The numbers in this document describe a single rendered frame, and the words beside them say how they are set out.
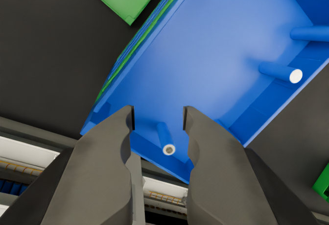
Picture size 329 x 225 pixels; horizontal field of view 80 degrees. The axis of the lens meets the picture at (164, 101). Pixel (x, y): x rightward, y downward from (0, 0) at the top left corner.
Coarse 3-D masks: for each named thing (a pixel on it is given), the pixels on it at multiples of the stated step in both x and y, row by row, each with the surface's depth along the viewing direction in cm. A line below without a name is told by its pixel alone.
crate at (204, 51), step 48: (192, 0) 26; (240, 0) 26; (288, 0) 27; (144, 48) 22; (192, 48) 28; (240, 48) 29; (288, 48) 30; (144, 96) 29; (192, 96) 30; (240, 96) 31; (288, 96) 27; (144, 144) 29
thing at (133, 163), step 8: (128, 160) 69; (136, 160) 71; (128, 168) 65; (136, 168) 67; (136, 176) 63; (136, 184) 60; (136, 192) 57; (136, 200) 54; (136, 208) 52; (136, 216) 49; (144, 216) 51; (136, 224) 47; (144, 224) 48
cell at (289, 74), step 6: (264, 66) 29; (270, 66) 28; (276, 66) 27; (282, 66) 26; (264, 72) 29; (270, 72) 27; (276, 72) 26; (282, 72) 25; (288, 72) 24; (294, 72) 24; (300, 72) 24; (282, 78) 25; (288, 78) 24; (294, 78) 24; (300, 78) 24
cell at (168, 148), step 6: (156, 126) 31; (162, 126) 29; (162, 132) 28; (168, 132) 28; (162, 138) 27; (168, 138) 26; (162, 144) 26; (168, 144) 25; (174, 144) 25; (162, 150) 25; (168, 150) 25; (174, 150) 25
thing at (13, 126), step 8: (0, 120) 64; (8, 120) 66; (0, 128) 62; (8, 128) 63; (16, 128) 64; (24, 128) 66; (32, 128) 67; (24, 136) 64; (32, 136) 65; (40, 136) 66; (48, 136) 68; (56, 136) 69; (64, 136) 71; (48, 144) 66; (56, 144) 67; (64, 144) 68; (72, 144) 70
